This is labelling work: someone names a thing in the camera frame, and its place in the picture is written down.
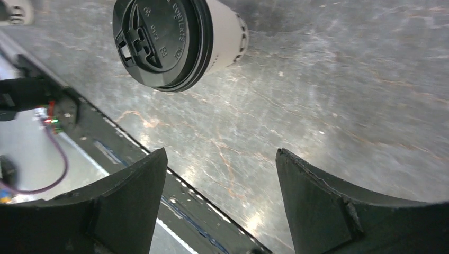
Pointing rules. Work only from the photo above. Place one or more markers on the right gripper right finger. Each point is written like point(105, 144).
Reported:
point(327, 214)

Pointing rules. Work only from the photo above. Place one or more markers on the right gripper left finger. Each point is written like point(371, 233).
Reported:
point(116, 214)

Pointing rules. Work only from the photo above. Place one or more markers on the black plastic cup lid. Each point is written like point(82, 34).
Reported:
point(165, 45)

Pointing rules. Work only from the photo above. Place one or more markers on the white paper coffee cup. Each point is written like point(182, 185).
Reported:
point(230, 36)

